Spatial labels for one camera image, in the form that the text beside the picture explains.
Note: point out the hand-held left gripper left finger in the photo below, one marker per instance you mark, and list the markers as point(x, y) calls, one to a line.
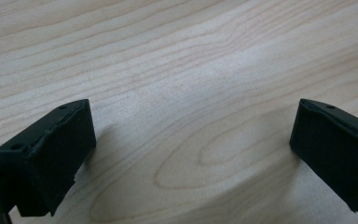
point(52, 155)

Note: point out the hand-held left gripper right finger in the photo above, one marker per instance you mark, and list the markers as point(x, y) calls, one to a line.
point(338, 155)

